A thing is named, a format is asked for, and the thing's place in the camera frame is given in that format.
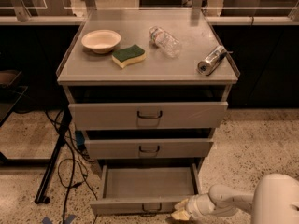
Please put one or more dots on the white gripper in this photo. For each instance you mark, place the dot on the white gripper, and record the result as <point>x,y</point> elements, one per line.
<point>193,206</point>

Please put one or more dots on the grey bottom drawer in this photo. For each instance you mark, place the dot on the grey bottom drawer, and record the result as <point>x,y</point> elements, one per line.
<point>144,191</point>

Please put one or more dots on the grey drawer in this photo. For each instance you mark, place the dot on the grey drawer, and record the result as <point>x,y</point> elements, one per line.
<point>141,144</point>
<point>161,115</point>
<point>144,191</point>

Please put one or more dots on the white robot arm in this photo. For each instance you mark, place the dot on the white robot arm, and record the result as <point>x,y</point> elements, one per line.
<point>274,201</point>

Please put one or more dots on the grey middle drawer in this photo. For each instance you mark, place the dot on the grey middle drawer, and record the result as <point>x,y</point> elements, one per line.
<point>141,144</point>

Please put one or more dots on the grey top drawer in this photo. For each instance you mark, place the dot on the grey top drawer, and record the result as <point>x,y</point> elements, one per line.
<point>161,115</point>

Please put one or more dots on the grey drawer cabinet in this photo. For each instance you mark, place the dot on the grey drawer cabinet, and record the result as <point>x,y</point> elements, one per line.
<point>91,78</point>

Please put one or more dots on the black tripod leg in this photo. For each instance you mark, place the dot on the black tripod leg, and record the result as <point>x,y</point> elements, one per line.
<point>61,131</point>

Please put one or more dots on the silver metal can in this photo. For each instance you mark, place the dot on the silver metal can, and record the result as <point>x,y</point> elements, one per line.
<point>212,60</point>

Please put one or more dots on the green yellow sponge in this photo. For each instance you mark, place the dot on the green yellow sponge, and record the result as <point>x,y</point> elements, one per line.
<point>127,56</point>

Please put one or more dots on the clear plastic water bottle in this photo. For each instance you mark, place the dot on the clear plastic water bottle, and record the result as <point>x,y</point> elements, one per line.
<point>168,44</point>

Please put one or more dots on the white paper bowl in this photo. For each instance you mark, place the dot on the white paper bowl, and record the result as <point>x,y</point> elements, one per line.
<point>101,41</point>

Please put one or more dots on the dark side table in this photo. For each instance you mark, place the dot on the dark side table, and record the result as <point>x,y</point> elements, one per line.
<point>11,92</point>

